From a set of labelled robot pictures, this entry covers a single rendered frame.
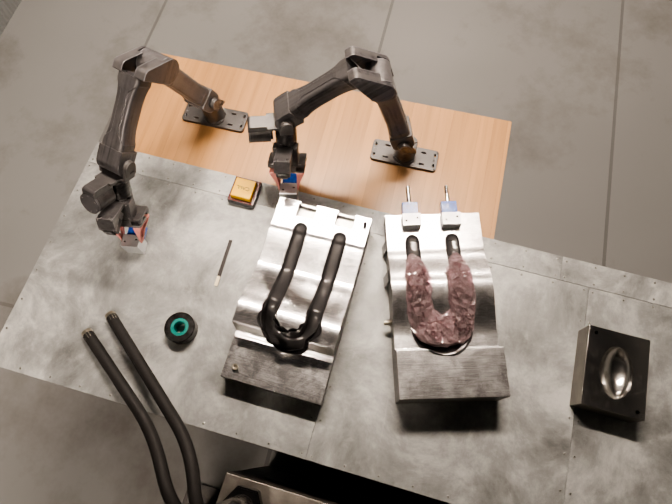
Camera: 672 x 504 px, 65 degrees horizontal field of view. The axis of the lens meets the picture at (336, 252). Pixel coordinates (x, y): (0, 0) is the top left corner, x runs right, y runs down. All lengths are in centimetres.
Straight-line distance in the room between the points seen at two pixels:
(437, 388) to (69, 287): 102
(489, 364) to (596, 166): 163
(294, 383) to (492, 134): 95
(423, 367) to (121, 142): 90
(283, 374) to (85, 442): 123
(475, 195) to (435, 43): 152
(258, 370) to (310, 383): 13
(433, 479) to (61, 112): 244
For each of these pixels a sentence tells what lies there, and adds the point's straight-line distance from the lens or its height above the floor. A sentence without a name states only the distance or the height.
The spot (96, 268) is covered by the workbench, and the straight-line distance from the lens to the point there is 163.
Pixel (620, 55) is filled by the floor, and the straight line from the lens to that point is 323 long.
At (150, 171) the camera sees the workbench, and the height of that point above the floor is 80.
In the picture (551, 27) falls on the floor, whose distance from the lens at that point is 322.
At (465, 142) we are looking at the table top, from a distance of 169.
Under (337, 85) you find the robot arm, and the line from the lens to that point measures 128.
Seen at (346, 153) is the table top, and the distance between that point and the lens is 163.
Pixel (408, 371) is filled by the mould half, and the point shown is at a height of 91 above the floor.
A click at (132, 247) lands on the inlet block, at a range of 155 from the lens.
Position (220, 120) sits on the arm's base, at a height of 82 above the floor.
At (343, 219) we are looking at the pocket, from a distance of 146.
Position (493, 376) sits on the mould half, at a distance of 134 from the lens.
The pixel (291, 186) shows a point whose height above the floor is 85.
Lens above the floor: 219
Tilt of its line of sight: 69 degrees down
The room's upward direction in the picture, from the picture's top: 2 degrees counter-clockwise
